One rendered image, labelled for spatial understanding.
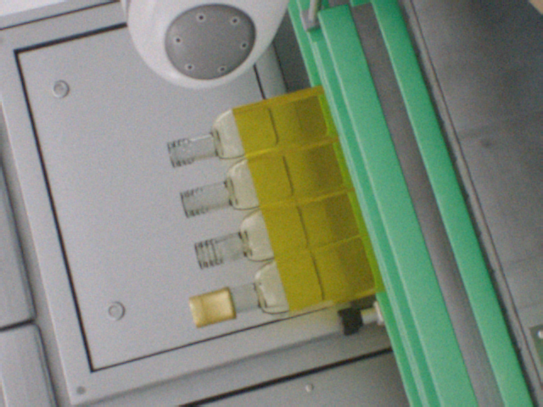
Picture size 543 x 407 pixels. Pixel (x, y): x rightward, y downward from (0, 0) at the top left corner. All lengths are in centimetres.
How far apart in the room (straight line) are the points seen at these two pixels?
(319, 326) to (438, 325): 28
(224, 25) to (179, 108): 69
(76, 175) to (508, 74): 53
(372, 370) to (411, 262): 31
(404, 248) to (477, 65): 19
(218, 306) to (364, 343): 23
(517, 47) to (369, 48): 14
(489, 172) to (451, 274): 10
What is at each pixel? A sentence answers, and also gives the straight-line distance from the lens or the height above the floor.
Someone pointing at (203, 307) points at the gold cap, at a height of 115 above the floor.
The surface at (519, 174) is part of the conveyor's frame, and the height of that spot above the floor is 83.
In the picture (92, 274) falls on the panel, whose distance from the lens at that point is 135.
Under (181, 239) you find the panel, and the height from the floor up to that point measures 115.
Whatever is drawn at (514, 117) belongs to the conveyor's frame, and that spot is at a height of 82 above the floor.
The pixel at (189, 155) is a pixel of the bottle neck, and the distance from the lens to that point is 123.
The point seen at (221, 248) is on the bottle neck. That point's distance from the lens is 120.
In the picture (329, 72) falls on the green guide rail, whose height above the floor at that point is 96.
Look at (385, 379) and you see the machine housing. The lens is 136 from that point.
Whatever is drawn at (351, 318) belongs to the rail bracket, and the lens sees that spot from 125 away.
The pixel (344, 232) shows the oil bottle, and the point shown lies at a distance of 119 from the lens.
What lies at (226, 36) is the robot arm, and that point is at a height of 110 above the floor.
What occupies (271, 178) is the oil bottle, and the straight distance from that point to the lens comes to 120.
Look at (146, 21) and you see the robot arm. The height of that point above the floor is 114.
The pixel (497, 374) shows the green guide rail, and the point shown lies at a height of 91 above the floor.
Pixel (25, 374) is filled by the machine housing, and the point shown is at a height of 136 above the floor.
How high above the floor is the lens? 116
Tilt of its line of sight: 5 degrees down
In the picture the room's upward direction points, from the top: 105 degrees counter-clockwise
